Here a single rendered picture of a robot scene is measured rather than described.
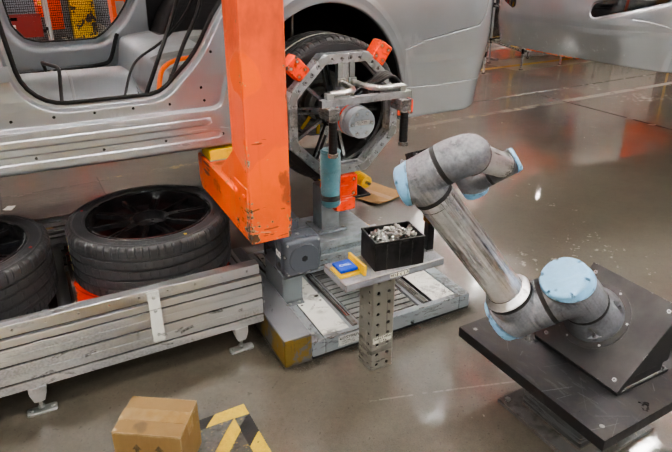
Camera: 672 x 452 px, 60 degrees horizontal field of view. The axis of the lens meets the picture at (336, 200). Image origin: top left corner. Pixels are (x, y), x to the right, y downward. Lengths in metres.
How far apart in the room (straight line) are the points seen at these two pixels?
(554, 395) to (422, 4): 1.81
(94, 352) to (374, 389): 1.03
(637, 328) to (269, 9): 1.52
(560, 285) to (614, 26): 2.91
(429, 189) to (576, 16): 3.22
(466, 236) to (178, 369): 1.31
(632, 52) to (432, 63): 1.92
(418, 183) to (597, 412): 0.85
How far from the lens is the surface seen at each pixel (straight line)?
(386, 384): 2.34
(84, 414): 2.39
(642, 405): 2.02
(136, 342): 2.34
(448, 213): 1.64
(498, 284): 1.82
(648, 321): 2.06
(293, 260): 2.47
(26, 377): 2.35
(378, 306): 2.23
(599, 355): 2.06
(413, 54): 2.92
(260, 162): 2.07
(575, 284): 1.87
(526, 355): 2.08
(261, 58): 1.98
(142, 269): 2.34
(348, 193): 2.71
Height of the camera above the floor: 1.53
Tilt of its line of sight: 23 degrees down
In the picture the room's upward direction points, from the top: straight up
